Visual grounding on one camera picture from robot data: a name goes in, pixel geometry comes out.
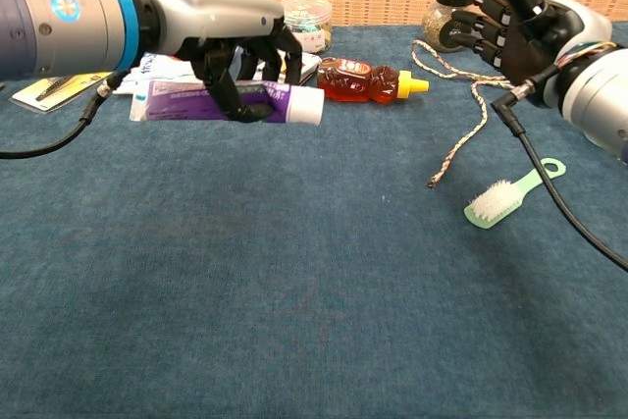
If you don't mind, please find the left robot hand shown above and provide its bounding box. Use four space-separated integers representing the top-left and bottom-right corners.
131 0 304 124

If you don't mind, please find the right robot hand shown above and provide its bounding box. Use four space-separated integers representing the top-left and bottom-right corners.
436 0 614 99

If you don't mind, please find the purple toothpaste tube white cap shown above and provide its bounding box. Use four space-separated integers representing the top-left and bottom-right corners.
129 79 326 127

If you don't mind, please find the dark round jar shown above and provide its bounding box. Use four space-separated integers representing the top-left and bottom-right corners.
421 0 480 53

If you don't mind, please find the white printed bag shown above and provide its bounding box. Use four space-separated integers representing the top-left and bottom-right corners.
115 53 207 96

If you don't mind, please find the clear plastic jar of clips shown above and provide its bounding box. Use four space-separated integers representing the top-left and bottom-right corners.
282 0 334 55

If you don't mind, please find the white snack packet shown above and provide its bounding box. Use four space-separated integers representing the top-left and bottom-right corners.
264 50 323 86

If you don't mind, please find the honey bear bottle yellow cap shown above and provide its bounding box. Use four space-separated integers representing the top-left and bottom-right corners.
316 57 431 105

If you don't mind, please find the green scrub brush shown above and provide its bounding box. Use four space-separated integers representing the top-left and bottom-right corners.
463 157 568 231

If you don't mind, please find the razor in yellow blister pack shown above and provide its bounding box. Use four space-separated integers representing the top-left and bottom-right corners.
8 73 114 115

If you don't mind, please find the blue table cloth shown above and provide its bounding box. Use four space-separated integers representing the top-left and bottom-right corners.
0 21 628 419

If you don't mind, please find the braided rope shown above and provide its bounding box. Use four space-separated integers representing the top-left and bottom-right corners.
410 38 516 188

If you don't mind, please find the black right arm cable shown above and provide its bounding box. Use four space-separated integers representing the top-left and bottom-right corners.
490 68 628 273

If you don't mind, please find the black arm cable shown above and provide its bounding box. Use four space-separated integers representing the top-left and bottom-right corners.
490 68 628 273
0 70 129 161

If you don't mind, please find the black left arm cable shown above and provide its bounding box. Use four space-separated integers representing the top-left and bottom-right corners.
0 70 129 161

